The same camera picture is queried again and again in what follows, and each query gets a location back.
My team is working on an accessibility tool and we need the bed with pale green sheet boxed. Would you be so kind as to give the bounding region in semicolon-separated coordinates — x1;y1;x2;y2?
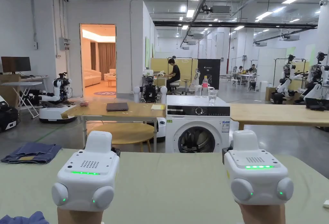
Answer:
0;148;329;224

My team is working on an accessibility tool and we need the white folding table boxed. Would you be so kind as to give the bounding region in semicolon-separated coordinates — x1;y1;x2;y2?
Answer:
0;81;44;119

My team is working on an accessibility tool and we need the dark blue folded garment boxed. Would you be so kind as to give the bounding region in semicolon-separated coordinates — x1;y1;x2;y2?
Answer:
1;142;62;164

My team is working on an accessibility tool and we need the person's body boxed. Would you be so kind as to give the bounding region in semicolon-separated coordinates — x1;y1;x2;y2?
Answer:
0;211;50;224

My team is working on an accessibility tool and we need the group of people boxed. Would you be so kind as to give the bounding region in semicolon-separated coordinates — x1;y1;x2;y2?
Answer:
231;63;258;85

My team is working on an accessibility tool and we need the black standing banner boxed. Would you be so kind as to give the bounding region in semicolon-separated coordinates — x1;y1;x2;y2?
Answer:
198;58;221;91

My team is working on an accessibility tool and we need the person's left hand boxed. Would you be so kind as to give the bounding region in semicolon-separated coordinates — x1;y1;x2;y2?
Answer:
57;206;104;224

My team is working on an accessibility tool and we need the grey wall electrical box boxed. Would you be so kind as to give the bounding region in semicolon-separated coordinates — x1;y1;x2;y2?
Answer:
59;37;71;51

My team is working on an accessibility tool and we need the cream armchair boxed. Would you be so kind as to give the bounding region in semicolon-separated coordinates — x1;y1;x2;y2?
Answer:
104;68;116;81

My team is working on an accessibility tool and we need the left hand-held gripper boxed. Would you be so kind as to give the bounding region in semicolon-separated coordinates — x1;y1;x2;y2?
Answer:
51;130;121;213

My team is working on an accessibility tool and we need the cream sofa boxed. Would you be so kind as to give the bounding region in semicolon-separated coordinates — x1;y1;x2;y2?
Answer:
84;69;102;87

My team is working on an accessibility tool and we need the person's right hand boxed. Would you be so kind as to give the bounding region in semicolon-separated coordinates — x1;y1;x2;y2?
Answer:
236;202;286;224

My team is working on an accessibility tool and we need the white humanoid robot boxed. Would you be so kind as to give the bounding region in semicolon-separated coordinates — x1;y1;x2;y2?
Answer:
271;54;309;105
295;51;329;111

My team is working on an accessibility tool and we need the black and white robot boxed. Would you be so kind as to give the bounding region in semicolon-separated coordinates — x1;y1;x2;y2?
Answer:
132;76;168;143

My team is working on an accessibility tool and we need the white wheeled robot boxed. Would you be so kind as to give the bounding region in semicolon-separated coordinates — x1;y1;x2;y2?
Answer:
29;72;78;124

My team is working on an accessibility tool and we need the long wooden table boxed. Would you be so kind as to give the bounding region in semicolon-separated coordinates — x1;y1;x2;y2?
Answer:
229;103;329;132
61;102;167;153

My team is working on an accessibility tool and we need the black computer monitor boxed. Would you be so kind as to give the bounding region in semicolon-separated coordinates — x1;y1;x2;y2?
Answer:
1;56;32;78

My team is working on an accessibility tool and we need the round low wooden table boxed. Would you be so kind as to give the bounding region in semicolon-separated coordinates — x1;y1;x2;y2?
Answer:
86;123;155;153

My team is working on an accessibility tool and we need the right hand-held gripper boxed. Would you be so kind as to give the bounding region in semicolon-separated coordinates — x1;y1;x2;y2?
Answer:
221;130;294;206

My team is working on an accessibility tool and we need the black and white device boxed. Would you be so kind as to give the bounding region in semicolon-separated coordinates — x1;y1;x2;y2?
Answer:
0;95;20;133

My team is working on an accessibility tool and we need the white washing machine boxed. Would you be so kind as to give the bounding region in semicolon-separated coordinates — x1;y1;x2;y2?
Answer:
165;75;231;154

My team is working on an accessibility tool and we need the brown cardboard carton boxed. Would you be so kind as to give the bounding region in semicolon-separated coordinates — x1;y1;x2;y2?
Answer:
0;74;22;109

